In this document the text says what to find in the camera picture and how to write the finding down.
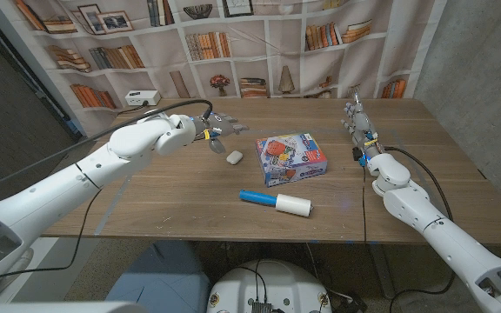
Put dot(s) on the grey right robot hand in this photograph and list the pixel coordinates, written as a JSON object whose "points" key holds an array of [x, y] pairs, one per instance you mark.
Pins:
{"points": [[363, 128]]}

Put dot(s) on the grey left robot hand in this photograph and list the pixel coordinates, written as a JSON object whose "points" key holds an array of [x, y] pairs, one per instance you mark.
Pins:
{"points": [[222, 126]]}

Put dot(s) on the white AirPods case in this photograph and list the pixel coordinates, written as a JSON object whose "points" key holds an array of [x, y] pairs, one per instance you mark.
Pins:
{"points": [[234, 157]]}

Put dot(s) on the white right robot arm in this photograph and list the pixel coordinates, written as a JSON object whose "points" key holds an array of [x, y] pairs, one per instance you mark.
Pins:
{"points": [[446, 230]]}

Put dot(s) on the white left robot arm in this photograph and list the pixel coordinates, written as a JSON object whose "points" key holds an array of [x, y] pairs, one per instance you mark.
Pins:
{"points": [[59, 191]]}

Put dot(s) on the colourful Snap Circuits box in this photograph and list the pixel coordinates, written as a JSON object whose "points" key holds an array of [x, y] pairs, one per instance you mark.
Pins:
{"points": [[289, 158]]}

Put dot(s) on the printed bookshelf backdrop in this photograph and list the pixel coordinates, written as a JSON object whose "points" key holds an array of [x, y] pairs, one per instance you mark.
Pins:
{"points": [[250, 56]]}

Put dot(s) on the white power strip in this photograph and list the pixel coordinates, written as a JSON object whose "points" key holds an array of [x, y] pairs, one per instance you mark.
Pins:
{"points": [[142, 97]]}

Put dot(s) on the grey table leg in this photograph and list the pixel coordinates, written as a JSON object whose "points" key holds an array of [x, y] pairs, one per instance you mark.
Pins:
{"points": [[381, 269]]}

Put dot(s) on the blue grey stool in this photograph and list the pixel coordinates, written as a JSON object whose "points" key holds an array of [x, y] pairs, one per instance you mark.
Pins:
{"points": [[163, 282]]}

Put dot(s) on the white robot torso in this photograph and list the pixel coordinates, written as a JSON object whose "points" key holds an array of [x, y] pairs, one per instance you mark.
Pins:
{"points": [[276, 287]]}

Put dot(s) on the white floor board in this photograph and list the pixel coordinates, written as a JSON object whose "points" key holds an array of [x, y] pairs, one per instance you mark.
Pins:
{"points": [[55, 278]]}

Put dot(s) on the white sneaker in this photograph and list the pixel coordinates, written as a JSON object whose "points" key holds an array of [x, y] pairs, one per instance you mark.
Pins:
{"points": [[20, 274]]}

